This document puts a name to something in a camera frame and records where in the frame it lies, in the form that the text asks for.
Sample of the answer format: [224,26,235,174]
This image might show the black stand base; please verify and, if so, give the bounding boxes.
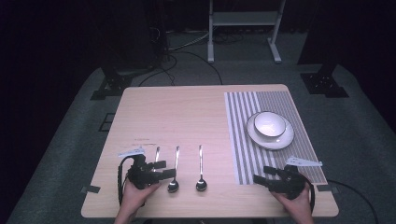
[300,63,350,99]
[90,65,135,102]

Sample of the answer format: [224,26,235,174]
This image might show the white metal stand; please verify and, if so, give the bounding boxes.
[206,0,287,65]

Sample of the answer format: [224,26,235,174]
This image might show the grey tape piece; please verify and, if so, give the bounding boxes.
[80,185,102,194]
[317,184,340,194]

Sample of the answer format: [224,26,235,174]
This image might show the right hand-held gripper black cable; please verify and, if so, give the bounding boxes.
[301,174,316,213]

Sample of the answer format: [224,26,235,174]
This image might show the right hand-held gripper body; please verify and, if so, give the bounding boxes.
[270,156,323,201]

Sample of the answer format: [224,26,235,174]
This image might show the person's left hand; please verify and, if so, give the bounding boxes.
[119,177,162,219]

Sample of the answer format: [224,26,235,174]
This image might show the black floor cable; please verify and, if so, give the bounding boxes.
[326,178,380,224]
[137,49,224,87]

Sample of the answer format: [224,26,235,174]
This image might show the white floor cable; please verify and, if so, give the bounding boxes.
[167,30,210,52]

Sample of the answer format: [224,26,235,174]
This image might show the grey striped placemat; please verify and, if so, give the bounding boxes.
[223,91,329,187]

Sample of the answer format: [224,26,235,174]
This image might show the person's right hand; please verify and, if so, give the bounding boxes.
[270,183,314,222]

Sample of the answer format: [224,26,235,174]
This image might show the hand-held gripper black cable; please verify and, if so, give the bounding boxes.
[117,155,134,207]
[301,174,316,213]

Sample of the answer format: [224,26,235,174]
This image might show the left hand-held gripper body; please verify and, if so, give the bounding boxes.
[118,147,166,190]

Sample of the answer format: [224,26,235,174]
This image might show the white bowl with dark rim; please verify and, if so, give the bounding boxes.
[253,110,287,139]

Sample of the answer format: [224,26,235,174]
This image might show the white plate with dark rim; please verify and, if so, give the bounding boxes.
[246,113,295,151]

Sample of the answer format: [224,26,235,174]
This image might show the left hand-held gripper black cable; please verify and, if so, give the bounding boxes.
[117,155,134,207]

